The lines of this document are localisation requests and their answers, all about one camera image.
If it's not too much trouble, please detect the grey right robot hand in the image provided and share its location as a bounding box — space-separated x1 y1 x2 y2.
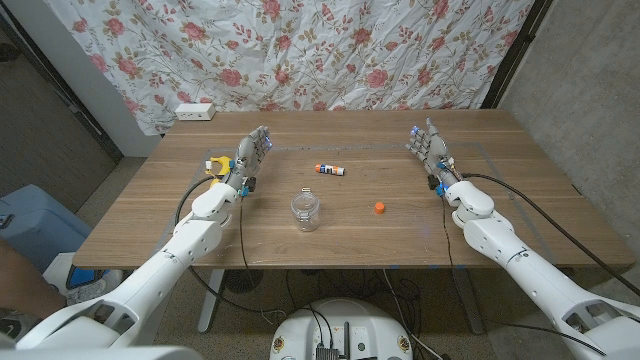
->
405 117 462 189

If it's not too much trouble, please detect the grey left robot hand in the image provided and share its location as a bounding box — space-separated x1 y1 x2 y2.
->
227 124 274 189

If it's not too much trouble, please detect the clear glass jar cup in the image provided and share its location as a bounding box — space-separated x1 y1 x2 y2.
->
290 187 321 233

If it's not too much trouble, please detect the yellow banana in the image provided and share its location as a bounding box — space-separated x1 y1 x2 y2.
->
205 155 235 182

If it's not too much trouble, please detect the white power strip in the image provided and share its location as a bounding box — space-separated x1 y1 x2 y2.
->
174 102 217 122

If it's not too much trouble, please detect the floral backdrop cloth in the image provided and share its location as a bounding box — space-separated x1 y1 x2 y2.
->
44 0 536 136

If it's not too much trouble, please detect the black backdrop stand pole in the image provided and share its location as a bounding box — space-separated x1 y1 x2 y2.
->
480 0 554 110

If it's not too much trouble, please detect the round black floor fan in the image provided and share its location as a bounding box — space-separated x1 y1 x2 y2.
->
223 268 265 295

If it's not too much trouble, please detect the white table leg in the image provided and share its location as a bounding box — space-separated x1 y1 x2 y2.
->
197 268 226 334

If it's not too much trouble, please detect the grey table leg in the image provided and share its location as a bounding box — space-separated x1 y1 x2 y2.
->
452 268 485 335

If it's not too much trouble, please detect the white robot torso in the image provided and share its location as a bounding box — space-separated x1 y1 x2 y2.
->
269 298 414 360

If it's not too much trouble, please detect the grey sneaker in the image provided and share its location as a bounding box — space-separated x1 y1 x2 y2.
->
64 269 125 306

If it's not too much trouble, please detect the blue black floor mat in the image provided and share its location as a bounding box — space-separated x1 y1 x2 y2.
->
66 264 109 290

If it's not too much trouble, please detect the blue plastic bin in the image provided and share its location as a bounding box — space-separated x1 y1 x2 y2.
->
0 183 94 274

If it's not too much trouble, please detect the white robot head rim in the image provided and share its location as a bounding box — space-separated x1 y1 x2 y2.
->
0 344 204 360

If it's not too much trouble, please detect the person bare leg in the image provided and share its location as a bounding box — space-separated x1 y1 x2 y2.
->
0 237 69 321

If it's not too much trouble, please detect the thin black left wrist cable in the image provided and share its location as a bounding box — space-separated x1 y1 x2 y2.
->
237 194 251 274

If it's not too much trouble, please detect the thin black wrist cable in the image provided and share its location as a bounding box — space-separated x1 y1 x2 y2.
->
237 194 251 274
440 194 455 269

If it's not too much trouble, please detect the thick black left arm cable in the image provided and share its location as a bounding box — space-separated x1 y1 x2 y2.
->
174 174 289 319

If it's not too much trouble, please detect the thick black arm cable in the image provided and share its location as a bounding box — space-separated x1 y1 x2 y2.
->
174 174 289 319
459 172 640 297

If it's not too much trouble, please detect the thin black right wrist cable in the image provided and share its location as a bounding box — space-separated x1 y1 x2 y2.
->
440 194 455 269

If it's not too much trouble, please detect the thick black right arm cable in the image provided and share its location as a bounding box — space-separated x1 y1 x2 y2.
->
459 172 640 297

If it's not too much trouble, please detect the white floor cable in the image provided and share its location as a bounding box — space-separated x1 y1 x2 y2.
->
382 269 444 360

